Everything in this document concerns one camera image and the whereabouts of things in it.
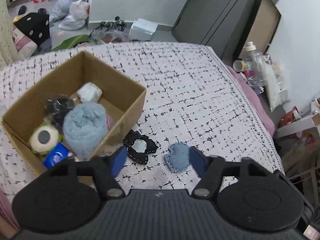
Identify yellow tape roll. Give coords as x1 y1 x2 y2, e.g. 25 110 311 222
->
232 60 247 73

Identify white red plastic bag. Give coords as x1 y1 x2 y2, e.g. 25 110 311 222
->
59 1 90 31

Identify white soft packet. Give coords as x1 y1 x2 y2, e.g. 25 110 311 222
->
77 82 103 103

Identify cream dotted cushion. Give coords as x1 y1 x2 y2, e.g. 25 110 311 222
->
0 0 37 69

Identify blue tissue pack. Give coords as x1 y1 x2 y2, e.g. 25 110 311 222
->
43 142 73 168

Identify blue denim pouch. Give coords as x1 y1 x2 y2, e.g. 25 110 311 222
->
164 142 190 173

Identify brown framed board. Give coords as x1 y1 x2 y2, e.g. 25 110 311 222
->
233 0 281 60

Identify black lace trimmed pouch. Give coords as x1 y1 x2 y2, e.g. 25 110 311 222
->
123 130 158 165

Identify black items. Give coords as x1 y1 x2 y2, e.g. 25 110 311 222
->
44 95 75 131

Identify grey plastic bag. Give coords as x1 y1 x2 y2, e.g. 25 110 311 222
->
49 0 78 23

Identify large clear plastic jar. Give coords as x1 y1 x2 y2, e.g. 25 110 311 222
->
244 41 266 87

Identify white foam box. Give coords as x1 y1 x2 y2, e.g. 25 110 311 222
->
128 18 158 41

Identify hamburger plush toy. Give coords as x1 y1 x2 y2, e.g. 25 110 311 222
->
29 123 62 155

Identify dark grey wardrobe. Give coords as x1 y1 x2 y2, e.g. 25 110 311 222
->
171 0 295 61

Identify clear plastic bag on floor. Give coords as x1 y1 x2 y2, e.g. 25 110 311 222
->
88 29 129 44

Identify brown cardboard box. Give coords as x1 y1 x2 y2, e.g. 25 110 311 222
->
2 51 146 176

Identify white pillow bag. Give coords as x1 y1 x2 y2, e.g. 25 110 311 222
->
263 62 290 112

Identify white black patterned blanket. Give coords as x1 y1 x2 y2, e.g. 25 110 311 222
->
1 42 283 200

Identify grey fluffy plush toy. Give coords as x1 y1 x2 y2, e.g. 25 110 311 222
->
62 102 110 160

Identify white side table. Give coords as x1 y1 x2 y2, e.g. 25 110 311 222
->
272 98 320 139

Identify green cartoon leaf cushion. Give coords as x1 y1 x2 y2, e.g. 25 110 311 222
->
51 34 90 51

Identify black polka dot cushion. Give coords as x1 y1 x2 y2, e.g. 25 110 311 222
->
14 12 50 46

